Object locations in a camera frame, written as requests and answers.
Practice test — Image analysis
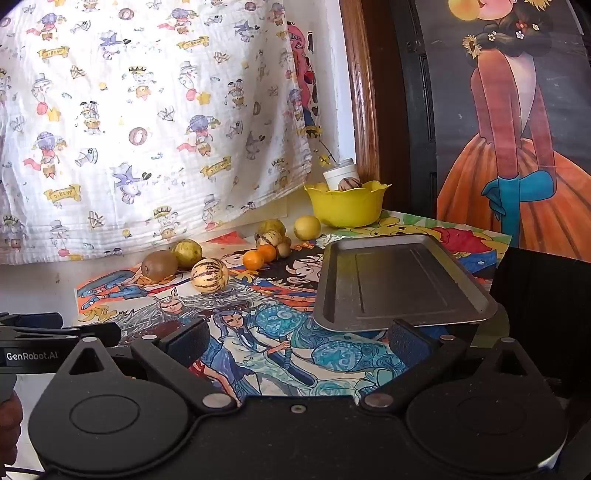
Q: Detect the colourful cartoon drawing sheet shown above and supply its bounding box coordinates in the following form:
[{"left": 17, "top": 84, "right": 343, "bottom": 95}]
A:
[{"left": 74, "top": 231, "right": 462, "bottom": 402}]

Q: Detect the grey metal tray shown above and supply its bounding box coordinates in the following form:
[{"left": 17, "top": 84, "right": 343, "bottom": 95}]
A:
[{"left": 311, "top": 234, "right": 498, "bottom": 333}]

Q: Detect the brown kiwi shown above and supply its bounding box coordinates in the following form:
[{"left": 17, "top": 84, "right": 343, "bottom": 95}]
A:
[{"left": 141, "top": 250, "right": 178, "bottom": 280}]

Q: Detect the white cartoon printed blanket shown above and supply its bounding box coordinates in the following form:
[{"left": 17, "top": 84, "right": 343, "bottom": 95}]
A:
[{"left": 0, "top": 0, "right": 315, "bottom": 266}]

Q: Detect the round yellow fruit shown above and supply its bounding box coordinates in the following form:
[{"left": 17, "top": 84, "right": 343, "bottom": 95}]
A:
[{"left": 294, "top": 215, "right": 321, "bottom": 241}]

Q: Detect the green brown fruit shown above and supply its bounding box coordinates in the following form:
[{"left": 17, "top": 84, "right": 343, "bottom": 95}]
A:
[{"left": 255, "top": 218, "right": 287, "bottom": 238}]

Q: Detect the brown wooden frame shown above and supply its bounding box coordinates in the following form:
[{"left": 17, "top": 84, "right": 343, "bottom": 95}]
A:
[{"left": 339, "top": 0, "right": 382, "bottom": 183}]

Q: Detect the wall poster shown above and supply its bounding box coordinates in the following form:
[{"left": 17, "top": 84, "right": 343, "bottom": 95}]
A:
[{"left": 413, "top": 0, "right": 591, "bottom": 261}]

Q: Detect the yellow bowl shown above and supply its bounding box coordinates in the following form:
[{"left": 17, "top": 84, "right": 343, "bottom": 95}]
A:
[{"left": 304, "top": 180, "right": 392, "bottom": 228}]

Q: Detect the person's left hand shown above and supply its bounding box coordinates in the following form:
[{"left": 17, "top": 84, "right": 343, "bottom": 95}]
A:
[{"left": 0, "top": 392, "right": 24, "bottom": 469}]

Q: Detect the large striped melon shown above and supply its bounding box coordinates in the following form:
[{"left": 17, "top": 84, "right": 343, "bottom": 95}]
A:
[{"left": 191, "top": 257, "right": 229, "bottom": 294}]

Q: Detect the yellow flower sprig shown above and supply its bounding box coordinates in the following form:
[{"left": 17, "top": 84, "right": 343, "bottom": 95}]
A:
[{"left": 300, "top": 124, "right": 338, "bottom": 168}]

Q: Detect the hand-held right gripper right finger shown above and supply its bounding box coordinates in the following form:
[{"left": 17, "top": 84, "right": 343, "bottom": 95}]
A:
[{"left": 359, "top": 318, "right": 544, "bottom": 413}]

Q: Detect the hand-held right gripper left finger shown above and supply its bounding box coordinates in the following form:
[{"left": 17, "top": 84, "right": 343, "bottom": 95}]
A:
[{"left": 54, "top": 318, "right": 238, "bottom": 414}]

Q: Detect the white jar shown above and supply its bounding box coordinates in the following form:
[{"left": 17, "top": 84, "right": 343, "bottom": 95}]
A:
[{"left": 322, "top": 158, "right": 361, "bottom": 191}]

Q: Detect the yellow-green mango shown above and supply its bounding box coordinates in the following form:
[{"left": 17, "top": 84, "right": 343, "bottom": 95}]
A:
[{"left": 171, "top": 239, "right": 204, "bottom": 271}]

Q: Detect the cartoon wall sticker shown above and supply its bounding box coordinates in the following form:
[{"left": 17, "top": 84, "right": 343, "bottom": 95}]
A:
[{"left": 286, "top": 21, "right": 321, "bottom": 139}]

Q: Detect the black door panel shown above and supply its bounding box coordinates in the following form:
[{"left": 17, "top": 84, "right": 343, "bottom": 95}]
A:
[{"left": 390, "top": 0, "right": 439, "bottom": 217}]

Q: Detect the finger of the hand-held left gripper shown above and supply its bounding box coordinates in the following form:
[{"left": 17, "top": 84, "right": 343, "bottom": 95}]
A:
[
  {"left": 0, "top": 322, "right": 122, "bottom": 348},
  {"left": 0, "top": 313, "right": 64, "bottom": 328}
]

